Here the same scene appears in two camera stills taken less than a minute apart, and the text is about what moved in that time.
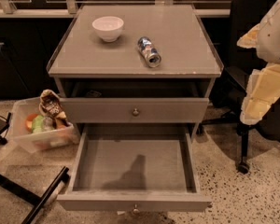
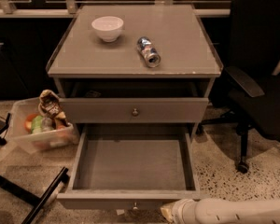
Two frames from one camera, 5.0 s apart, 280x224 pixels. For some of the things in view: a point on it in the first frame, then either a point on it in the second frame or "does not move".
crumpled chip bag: (50, 105) does not move
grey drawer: (136, 167) does not move
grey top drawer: (135, 109) does not move
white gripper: (275, 37) → (182, 211)
